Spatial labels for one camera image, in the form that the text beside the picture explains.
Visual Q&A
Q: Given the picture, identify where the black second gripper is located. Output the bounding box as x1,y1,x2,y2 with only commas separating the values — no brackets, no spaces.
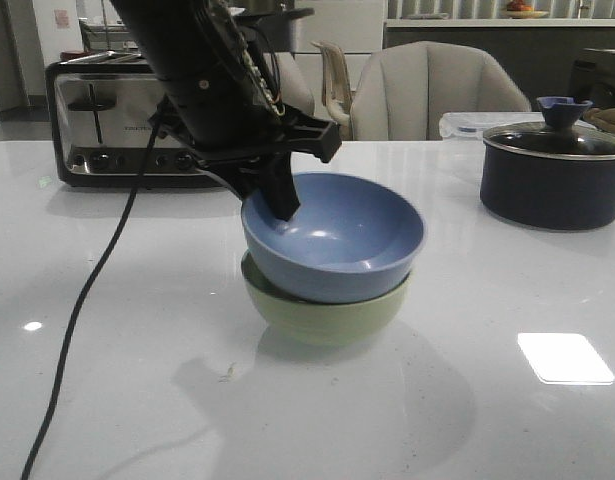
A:
151,99,341,221

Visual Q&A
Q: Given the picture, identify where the blue bowl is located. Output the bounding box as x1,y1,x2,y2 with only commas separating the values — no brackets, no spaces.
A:
241,172,425,304

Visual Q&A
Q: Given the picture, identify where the green bowl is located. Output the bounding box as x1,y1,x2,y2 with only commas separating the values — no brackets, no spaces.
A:
241,252,411,346

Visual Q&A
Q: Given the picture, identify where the black second robot arm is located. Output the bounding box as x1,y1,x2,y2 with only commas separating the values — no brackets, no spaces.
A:
113,1,341,220

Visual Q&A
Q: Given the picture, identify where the beige upholstered chair left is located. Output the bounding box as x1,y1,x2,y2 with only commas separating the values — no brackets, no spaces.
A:
276,52,315,116

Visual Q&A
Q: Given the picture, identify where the beige upholstered chair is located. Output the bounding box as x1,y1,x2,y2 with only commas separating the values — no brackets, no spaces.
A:
350,41,531,141
276,52,315,116

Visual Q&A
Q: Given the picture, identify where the cream plastic office chair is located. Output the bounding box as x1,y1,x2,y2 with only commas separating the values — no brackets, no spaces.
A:
312,41,353,140

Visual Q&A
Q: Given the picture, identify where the beige upholstered chair right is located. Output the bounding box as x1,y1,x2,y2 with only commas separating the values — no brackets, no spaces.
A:
350,41,531,141

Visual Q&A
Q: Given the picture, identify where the black and chrome toaster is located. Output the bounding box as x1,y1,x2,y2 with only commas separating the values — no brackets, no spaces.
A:
45,51,219,188

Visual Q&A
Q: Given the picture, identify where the white cabinet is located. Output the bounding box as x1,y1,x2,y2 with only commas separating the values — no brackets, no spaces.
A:
294,1,386,119

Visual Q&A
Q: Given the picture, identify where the clear plastic food container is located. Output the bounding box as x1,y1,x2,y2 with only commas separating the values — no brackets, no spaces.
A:
438,112,544,141

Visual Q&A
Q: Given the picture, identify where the metal cart in background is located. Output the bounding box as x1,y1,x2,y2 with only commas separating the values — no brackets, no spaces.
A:
76,0,138,52

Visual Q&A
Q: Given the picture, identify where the dark blue cooking pot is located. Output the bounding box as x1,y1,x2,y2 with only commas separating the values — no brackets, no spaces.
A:
480,146,615,231

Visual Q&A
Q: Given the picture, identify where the glass pot lid blue knob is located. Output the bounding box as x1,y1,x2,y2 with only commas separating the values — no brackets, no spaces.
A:
482,96,615,161

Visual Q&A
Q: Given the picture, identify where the fruit plate on counter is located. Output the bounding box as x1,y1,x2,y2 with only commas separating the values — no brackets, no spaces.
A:
501,0,549,19

